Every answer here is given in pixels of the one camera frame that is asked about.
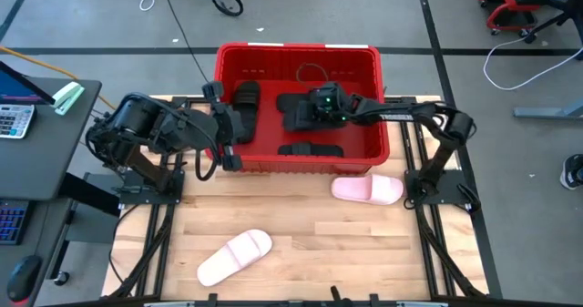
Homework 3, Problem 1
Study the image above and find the pale pink slide sandal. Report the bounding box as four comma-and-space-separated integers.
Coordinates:
331, 173, 405, 206
196, 229, 273, 288

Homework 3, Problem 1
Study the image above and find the black computer mouse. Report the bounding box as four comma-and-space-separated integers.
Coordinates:
6, 254, 43, 302

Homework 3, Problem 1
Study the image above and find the black slide sandal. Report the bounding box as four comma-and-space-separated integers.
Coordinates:
232, 79, 262, 145
275, 91, 320, 133
277, 141, 345, 159

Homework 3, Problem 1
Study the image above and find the red plastic bin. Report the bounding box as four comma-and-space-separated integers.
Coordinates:
204, 41, 392, 175

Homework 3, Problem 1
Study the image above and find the long black floor cable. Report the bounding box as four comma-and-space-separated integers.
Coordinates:
157, 0, 210, 85

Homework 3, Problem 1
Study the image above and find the black table-level camera mount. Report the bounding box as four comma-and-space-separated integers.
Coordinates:
330, 285, 354, 307

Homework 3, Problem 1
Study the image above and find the thin black wire loop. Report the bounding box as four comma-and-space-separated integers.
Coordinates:
295, 62, 330, 87

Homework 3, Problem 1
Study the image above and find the grey calculator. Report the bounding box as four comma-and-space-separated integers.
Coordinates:
0, 104, 36, 139

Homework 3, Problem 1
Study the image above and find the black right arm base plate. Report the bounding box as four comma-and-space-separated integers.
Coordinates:
404, 169, 473, 206

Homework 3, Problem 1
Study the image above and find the person's shoe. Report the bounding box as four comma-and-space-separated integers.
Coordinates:
558, 153, 583, 190

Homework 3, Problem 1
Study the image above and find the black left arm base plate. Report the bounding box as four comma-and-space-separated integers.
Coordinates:
118, 169, 186, 206

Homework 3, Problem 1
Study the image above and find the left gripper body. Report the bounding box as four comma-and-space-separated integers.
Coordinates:
211, 97, 250, 159

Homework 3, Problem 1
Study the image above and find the orange cable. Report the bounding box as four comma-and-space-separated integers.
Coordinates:
0, 46, 118, 110

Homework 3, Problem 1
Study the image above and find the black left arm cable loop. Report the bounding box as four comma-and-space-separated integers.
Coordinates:
194, 145, 219, 182

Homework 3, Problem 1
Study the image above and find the grey desk foot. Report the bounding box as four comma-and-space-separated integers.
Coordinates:
513, 97, 583, 120

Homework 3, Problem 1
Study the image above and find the black aluminium table frame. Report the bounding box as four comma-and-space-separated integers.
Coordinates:
102, 95, 502, 307

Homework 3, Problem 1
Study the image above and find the black desk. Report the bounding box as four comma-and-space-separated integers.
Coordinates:
0, 77, 102, 307

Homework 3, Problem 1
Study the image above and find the backlit black keyboard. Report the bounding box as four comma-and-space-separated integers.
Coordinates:
0, 200, 29, 246

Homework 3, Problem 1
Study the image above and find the black chair base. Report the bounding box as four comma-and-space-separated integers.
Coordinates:
523, 0, 583, 62

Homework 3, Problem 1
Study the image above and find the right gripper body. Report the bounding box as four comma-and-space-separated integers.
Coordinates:
298, 81, 361, 128

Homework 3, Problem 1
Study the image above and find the mint green stapler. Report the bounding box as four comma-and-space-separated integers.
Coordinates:
50, 81, 86, 116

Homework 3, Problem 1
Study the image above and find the long white floor cable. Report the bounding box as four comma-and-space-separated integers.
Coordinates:
482, 36, 583, 92

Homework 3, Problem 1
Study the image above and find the laptop with blue screen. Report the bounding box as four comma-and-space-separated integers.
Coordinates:
0, 60, 56, 106

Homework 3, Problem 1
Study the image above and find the red and black cart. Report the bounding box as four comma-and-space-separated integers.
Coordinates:
476, 0, 547, 37

